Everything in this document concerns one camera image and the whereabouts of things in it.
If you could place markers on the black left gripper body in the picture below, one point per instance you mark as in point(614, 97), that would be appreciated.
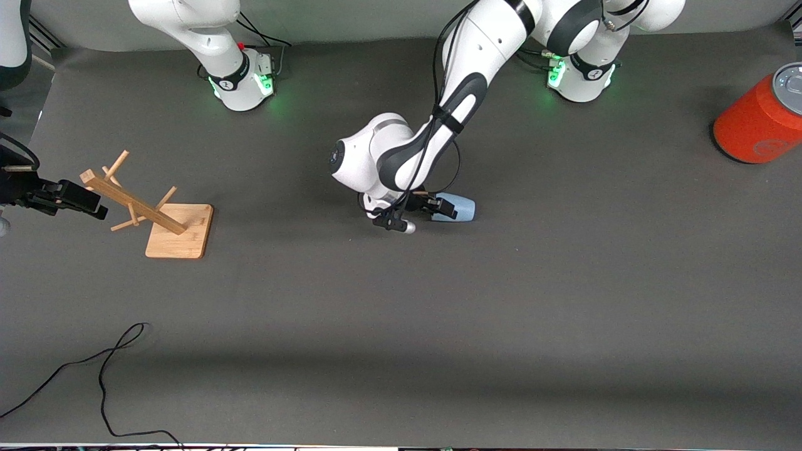
point(423, 205)

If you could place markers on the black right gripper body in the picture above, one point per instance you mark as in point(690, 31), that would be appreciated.
point(19, 186)

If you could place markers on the light blue plastic cup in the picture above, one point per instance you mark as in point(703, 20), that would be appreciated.
point(463, 208)

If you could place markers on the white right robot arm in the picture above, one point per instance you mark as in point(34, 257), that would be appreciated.
point(188, 25)

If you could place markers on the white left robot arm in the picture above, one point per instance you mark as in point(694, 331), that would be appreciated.
point(476, 56)

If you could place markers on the wooden cup rack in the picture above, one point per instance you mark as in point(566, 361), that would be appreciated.
point(178, 235)

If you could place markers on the dark grey table cloth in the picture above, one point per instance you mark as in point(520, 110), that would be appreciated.
point(401, 313)

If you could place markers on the orange cylindrical can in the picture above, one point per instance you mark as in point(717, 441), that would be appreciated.
point(752, 119)

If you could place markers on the aluminium frame rail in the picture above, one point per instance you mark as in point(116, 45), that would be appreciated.
point(47, 36)
point(796, 24)

